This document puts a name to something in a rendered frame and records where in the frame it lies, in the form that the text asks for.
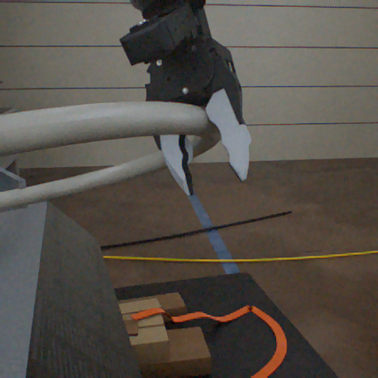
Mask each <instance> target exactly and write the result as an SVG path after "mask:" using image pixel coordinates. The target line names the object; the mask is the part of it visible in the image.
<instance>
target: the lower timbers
mask: <svg viewBox="0 0 378 378"><path fill-rule="evenodd" d="M151 299H157V300H158V301H159V304H160V306H161V310H163V311H165V312H166V313H168V314H169V315H170V316H171V317H178V316H184V315H186V305H185V303H184V302H183V300H182V299H181V297H180V296H179V293H178V292H177V293H172V294H161V295H155V296H150V297H144V298H138V299H134V300H118V303H119V304H121V303H127V302H133V301H138V300H151ZM160 314H161V316H162V319H163V321H173V320H172V319H170V318H168V317H167V316H166V315H165V314H164V312H160ZM166 332H167V336H168V338H169V350H170V359H169V360H168V361H161V362H155V363H148V364H139V365H138V366H139V369H140V370H141V373H142V378H180V377H187V376H194V375H206V374H211V355H210V353H209V351H208V347H207V344H206V342H205V339H204V337H203V334H202V331H201V328H200V327H189V328H182V329H174V330H166Z"/></svg>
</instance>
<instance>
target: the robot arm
mask: <svg viewBox="0 0 378 378"><path fill-rule="evenodd" d="M129 1H130V3H131V5H132V6H133V7H134V8H136V9H138V10H140V11H141V14H142V17H143V19H142V20H141V21H140V22H139V23H138V24H135V25H134V26H132V27H131V28H130V29H129V31H130V32H129V33H127V34H126V35H124V36H123V37H122V38H121V39H120V42H121V46H122V48H123V50H124V52H125V54H126V56H127V59H128V60H129V62H130V64H131V66H133V65H136V64H138V63H140V62H144V64H148V63H150V65H149V66H148V69H147V71H146V72H147V73H149V74H150V83H148V84H145V85H144V86H145V89H146V99H145V101H163V102H169V101H171V102H176V103H183V104H189V105H196V106H199V107H202V108H206V109H205V111H206V113H207V116H208V118H209V120H210V121H211V122H212V123H213V124H215V125H216V126H217V127H218V128H219V130H220V141H221V143H222V145H223V146H224V148H225V149H226V150H227V152H228V156H229V165H230V167H231V168H232V170H233V171H234V172H235V174H236V175H237V177H238V178H239V179H240V181H244V180H245V179H246V176H247V171H248V166H249V149H248V148H249V144H250V143H251V136H250V134H249V132H248V130H247V129H246V124H245V121H244V119H243V117H242V92H241V87H240V80H239V79H238V77H237V73H236V71H235V65H234V61H233V58H232V56H231V52H230V50H228V49H227V48H226V47H224V46H222V45H221V44H220V43H219V42H218V41H216V40H214V39H213V38H212V35H211V31H210V29H209V25H208V20H207V16H206V13H205V10H204V6H205V4H206V0H129ZM230 65H231V68H232V71H231V69H230ZM153 137H154V140H155V142H156V143H157V146H158V150H159V151H160V152H161V154H162V156H163V158H164V160H165V163H166V164H167V166H168V168H169V170H170V172H171V174H172V175H173V176H174V178H175V179H176V181H177V182H178V185H179V186H180V188H181V189H182V190H183V192H184V193H185V194H186V195H187V196H193V184H192V176H191V173H190V171H189V168H188V164H189V163H190V162H191V161H192V158H193V151H192V144H191V142H190V140H189V139H188V138H187V137H186V136H185V135H167V136H153Z"/></svg>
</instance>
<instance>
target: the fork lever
mask: <svg viewBox="0 0 378 378"><path fill-rule="evenodd" d="M24 188H26V186H25V179H23V178H21V177H19V176H17V175H15V174H13V173H11V172H9V171H7V170H5V169H4V168H2V167H0V192H5V191H9V190H14V189H19V190H21V189H24ZM27 207H28V205H24V206H20V207H15V208H5V209H0V213H2V212H7V211H11V210H15V209H20V208H27Z"/></svg>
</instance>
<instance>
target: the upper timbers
mask: <svg viewBox="0 0 378 378"><path fill-rule="evenodd" d="M132 315H135V314H130V315H123V316H122V318H123V320H135V319H134V318H132V317H131V316H132ZM129 338H130V341H131V344H132V348H133V351H134V353H135V355H136V359H137V362H138V364H139V365H141V364H148V363H155V362H161V361H168V360H169V359H170V350H169V338H168V336H167V332H166V329H165V324H164V321H163V319H162V316H161V314H160V313H157V314H154V315H151V316H147V317H144V318H142V319H139V331H138V336H137V337H134V336H129Z"/></svg>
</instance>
